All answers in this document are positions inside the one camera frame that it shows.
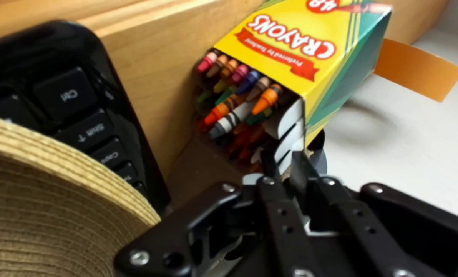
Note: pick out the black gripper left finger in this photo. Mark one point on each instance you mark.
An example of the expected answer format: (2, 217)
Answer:
(284, 223)

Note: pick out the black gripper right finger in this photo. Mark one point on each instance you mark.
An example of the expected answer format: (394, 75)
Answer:
(370, 246)

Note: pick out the yellow green crayon box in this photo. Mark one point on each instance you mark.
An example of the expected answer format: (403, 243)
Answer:
(278, 75)

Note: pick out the orange paper tab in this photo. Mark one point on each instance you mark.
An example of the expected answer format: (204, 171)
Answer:
(417, 69)

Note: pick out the woven straw hat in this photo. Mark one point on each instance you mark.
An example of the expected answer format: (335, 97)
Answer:
(62, 214)

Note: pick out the black keyboard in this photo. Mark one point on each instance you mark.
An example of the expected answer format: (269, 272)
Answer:
(57, 78)

